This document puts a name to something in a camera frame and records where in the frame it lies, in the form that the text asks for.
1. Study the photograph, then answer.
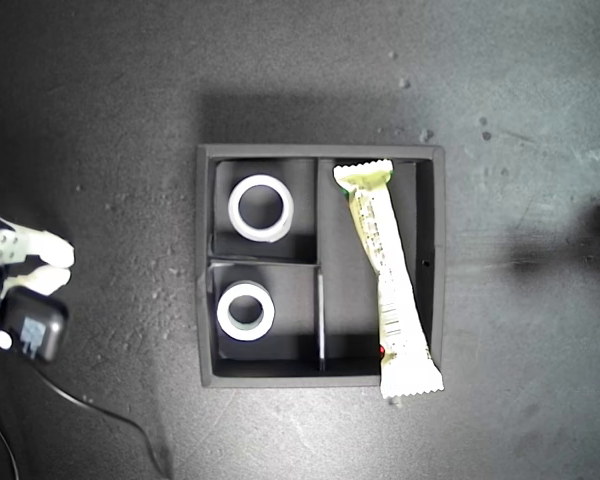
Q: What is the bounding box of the small white tape roll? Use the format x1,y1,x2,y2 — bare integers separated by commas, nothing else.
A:
216,280,276,343

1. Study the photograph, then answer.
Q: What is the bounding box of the large white tape roll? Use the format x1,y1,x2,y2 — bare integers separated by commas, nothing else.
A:
227,174,295,244

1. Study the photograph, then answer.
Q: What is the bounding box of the green printed snack bar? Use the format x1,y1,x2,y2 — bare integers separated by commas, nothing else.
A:
332,158,445,400

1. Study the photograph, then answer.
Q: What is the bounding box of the black compartment tray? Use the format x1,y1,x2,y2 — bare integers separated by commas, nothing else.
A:
196,143,447,390

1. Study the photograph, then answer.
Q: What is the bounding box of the black camera cable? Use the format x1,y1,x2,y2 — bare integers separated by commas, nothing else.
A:
38,359,175,480

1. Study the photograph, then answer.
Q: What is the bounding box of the thin grey cable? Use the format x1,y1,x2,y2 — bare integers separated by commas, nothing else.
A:
0,397,22,480

